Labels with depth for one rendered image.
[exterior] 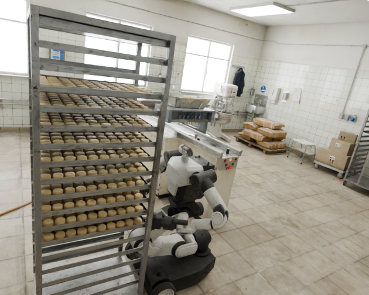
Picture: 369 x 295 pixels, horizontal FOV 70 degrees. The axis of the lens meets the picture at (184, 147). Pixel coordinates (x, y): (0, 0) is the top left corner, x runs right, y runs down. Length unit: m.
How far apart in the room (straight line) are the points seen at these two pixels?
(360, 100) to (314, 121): 1.03
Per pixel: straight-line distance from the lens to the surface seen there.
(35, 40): 1.28
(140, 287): 2.06
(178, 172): 1.85
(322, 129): 6.76
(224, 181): 2.96
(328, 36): 7.04
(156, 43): 1.44
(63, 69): 1.32
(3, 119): 5.90
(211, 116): 3.47
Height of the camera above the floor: 1.69
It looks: 17 degrees down
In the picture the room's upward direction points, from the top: 9 degrees clockwise
